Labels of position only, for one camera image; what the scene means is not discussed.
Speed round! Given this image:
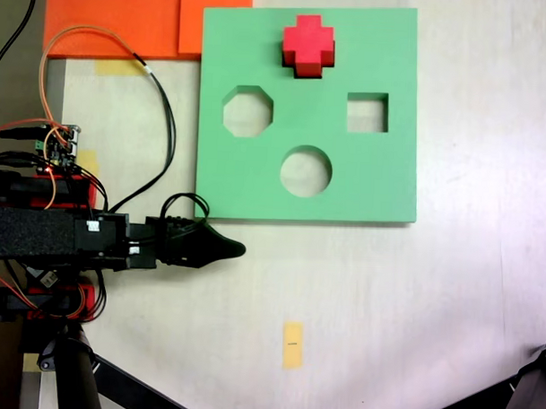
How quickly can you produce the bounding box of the thin black tripod leg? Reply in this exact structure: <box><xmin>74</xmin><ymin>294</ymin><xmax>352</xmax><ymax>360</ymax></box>
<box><xmin>409</xmin><ymin>370</ymin><xmax>519</xmax><ymax>409</ymax></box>
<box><xmin>88</xmin><ymin>353</ymin><xmax>204</xmax><ymax>409</ymax></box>

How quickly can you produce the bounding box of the green shape hole board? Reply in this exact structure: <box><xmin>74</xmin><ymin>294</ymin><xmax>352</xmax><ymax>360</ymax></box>
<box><xmin>193</xmin><ymin>0</ymin><xmax>425</xmax><ymax>229</ymax></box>

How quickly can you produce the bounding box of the orange wire pair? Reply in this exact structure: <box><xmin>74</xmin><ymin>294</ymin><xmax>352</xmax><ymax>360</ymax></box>
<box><xmin>36</xmin><ymin>23</ymin><xmax>141</xmax><ymax>141</ymax></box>

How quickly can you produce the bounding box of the black and red table clamp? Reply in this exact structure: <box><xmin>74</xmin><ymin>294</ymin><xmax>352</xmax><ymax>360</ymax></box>
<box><xmin>0</xmin><ymin>280</ymin><xmax>96</xmax><ymax>326</ymax></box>
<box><xmin>0</xmin><ymin>170</ymin><xmax>100</xmax><ymax>211</ymax></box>

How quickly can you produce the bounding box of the black cable with white tag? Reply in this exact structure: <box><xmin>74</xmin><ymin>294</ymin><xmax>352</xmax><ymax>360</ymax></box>
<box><xmin>107</xmin><ymin>50</ymin><xmax>180</xmax><ymax>216</ymax></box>

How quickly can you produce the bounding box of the red cross columnar block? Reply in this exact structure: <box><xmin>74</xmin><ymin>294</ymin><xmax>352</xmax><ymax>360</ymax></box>
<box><xmin>279</xmin><ymin>13</ymin><xmax>338</xmax><ymax>81</ymax></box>

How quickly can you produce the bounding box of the circuit board with connectors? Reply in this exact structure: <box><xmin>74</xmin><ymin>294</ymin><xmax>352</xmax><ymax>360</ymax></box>
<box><xmin>31</xmin><ymin>123</ymin><xmax>86</xmax><ymax>178</ymax></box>

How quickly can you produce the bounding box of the black USB cable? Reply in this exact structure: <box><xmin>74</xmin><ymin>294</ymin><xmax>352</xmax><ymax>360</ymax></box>
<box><xmin>0</xmin><ymin>125</ymin><xmax>50</xmax><ymax>143</ymax></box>
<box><xmin>0</xmin><ymin>148</ymin><xmax>36</xmax><ymax>169</ymax></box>

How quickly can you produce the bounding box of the thick black tripod leg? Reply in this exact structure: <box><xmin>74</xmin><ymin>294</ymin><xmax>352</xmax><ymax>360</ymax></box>
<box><xmin>52</xmin><ymin>325</ymin><xmax>107</xmax><ymax>409</ymax></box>
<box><xmin>497</xmin><ymin>335</ymin><xmax>546</xmax><ymax>409</ymax></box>

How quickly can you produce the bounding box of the orange flat block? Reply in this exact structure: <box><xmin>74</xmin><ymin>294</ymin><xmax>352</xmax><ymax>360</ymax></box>
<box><xmin>42</xmin><ymin>0</ymin><xmax>254</xmax><ymax>65</ymax></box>

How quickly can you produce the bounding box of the black motor driver board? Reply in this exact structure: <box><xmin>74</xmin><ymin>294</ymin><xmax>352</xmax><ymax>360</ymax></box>
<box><xmin>25</xmin><ymin>265</ymin><xmax>61</xmax><ymax>291</ymax></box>

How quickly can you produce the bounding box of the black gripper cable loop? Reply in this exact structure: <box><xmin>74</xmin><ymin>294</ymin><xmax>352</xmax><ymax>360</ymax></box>
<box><xmin>158</xmin><ymin>191</ymin><xmax>211</xmax><ymax>238</ymax></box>

